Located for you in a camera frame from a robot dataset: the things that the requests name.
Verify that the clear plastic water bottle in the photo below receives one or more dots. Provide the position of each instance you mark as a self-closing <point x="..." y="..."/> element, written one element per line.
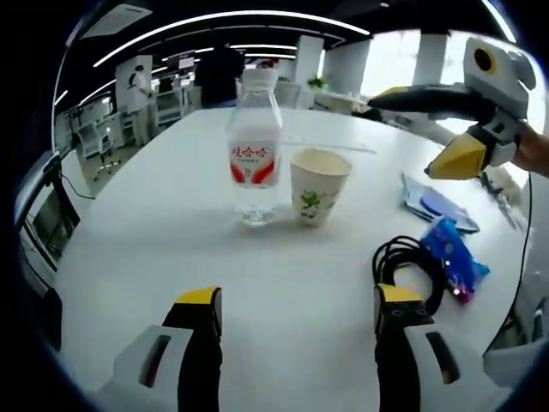
<point x="253" y="129"/>

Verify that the white printed paper cup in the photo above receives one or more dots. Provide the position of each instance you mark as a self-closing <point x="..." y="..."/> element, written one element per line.
<point x="317" y="189"/>

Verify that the dark computer monitor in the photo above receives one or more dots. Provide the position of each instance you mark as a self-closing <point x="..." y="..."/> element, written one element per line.
<point x="51" y="221"/>

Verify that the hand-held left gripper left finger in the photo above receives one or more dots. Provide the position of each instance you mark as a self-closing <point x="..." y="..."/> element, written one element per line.
<point x="201" y="343"/>

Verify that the ceiling air vent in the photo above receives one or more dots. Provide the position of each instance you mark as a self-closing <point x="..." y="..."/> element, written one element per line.
<point x="116" y="19"/>

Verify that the person's right hand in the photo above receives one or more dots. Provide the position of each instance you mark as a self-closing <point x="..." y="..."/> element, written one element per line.
<point x="534" y="150"/>

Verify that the white round tabletop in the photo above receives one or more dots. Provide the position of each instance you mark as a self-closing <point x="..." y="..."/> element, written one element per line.
<point x="214" y="257"/>

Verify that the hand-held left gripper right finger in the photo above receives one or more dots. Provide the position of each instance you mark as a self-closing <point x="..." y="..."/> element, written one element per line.
<point x="399" y="343"/>

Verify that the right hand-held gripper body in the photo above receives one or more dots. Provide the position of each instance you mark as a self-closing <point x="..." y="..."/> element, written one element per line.
<point x="510" y="86"/>

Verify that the white office chair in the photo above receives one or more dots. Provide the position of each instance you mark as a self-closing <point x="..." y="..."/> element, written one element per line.
<point x="96" y="141"/>

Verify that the green potted plant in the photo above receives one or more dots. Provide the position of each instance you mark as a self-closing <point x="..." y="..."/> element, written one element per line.
<point x="317" y="82"/>

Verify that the bright blue wipes packet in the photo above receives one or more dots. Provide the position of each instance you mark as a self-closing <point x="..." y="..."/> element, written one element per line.
<point x="454" y="253"/>

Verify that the long curved ceiling light strip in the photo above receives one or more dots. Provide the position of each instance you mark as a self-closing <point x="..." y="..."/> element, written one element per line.
<point x="223" y="19"/>

